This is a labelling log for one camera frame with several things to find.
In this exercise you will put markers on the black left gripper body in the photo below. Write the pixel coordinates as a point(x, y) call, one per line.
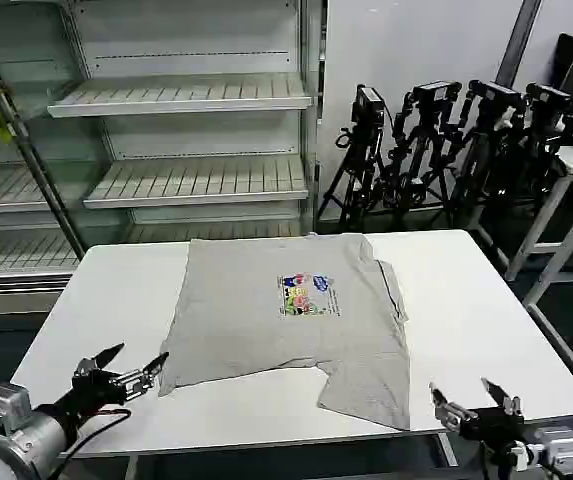
point(86, 395)

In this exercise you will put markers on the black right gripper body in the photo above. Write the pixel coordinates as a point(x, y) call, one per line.
point(493, 425)

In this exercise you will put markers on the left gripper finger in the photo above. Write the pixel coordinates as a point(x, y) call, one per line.
point(97, 361)
point(138, 380)

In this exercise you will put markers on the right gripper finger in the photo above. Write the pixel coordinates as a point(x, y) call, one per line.
point(508, 404)
point(450, 411)

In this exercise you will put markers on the grey printed t-shirt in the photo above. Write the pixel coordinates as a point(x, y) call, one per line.
point(276, 345)

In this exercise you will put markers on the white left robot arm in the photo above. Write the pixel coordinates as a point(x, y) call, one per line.
point(21, 445)

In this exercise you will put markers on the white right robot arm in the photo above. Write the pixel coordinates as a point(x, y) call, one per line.
point(558, 450)

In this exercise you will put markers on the glass-sided display shelf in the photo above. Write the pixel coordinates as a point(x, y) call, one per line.
point(11, 200)

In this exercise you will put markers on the white open display shelf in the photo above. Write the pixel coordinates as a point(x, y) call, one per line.
point(196, 180)

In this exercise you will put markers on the grey table frame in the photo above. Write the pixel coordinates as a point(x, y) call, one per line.
point(448, 450)

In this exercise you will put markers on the black camera tripod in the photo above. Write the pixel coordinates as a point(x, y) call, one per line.
point(546, 135)
point(363, 150)
point(423, 145)
point(486, 150)

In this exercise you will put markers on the grey wall column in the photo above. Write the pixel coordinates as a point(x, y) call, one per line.
point(518, 45)

